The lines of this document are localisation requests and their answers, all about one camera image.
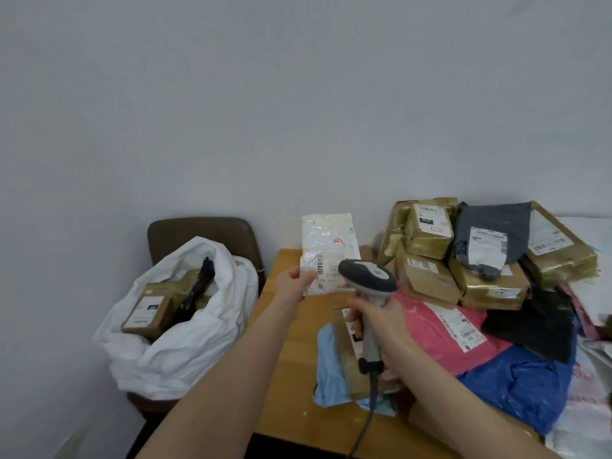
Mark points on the person's left hand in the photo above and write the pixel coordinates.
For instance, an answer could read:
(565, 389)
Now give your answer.
(287, 293)

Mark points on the person's right hand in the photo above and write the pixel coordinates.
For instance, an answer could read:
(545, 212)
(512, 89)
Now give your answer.
(392, 334)

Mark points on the person's left thumb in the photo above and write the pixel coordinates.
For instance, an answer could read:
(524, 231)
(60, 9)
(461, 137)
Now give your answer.
(306, 278)

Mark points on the person's right fingers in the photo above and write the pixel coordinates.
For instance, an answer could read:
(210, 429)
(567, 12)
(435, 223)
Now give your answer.
(354, 320)

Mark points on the white padded mailer parcel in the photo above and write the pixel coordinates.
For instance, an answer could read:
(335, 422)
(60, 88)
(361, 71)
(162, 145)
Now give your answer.
(330, 243)

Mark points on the grey barcode scanner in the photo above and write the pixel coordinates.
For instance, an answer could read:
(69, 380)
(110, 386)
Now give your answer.
(368, 277)

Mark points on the person's left forearm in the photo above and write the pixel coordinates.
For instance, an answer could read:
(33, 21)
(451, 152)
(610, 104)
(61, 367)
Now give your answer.
(224, 382)

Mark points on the person's right forearm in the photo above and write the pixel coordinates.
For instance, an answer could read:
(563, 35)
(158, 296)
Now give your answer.
(459, 406)

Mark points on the brown cardboard parcel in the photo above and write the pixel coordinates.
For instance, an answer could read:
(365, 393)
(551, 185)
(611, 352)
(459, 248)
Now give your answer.
(346, 358)

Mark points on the light blue mailer bag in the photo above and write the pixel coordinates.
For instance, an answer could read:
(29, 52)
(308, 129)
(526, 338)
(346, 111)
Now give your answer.
(330, 372)

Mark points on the large brown taped parcel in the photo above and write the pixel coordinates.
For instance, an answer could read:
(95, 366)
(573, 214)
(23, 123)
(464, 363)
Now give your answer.
(394, 229)

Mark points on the black parcel in sack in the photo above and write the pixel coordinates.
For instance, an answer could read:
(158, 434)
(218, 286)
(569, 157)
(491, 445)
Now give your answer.
(196, 291)

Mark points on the brown chair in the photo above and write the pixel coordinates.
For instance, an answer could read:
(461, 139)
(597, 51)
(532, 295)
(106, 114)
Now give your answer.
(201, 234)

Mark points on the small brown taped box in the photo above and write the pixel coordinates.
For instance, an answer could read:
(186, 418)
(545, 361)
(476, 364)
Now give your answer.
(430, 229)

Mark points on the white fabric sack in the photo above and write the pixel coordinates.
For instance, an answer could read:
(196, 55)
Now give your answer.
(191, 348)

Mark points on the brown labelled box in sack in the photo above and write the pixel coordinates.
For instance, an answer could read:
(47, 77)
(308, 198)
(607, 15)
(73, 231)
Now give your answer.
(148, 310)

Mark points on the grey mailer bag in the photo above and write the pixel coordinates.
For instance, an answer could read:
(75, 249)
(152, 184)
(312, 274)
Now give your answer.
(487, 224)

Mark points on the dark blue mailer bag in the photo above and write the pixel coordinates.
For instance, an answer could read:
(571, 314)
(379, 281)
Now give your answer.
(521, 382)

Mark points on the black mailer bag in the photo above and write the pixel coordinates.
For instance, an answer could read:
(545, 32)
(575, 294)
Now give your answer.
(535, 329)

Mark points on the flat brown taped box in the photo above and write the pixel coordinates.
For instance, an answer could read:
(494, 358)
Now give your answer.
(559, 253)

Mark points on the pale pink mailer bag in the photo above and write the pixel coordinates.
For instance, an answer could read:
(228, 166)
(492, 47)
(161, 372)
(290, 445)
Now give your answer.
(588, 301)

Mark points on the white printed mailer bag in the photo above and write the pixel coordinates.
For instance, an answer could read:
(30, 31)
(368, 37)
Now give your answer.
(588, 406)

